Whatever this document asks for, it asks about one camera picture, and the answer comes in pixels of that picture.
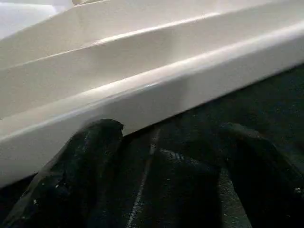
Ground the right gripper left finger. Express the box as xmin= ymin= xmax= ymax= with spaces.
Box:
xmin=0 ymin=118 xmax=126 ymax=228

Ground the white plastic table top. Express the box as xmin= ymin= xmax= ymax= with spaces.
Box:
xmin=0 ymin=0 xmax=304 ymax=190

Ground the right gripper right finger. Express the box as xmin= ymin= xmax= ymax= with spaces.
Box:
xmin=211 ymin=122 xmax=304 ymax=228

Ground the black plastic mat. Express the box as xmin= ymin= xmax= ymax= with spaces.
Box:
xmin=0 ymin=62 xmax=304 ymax=228

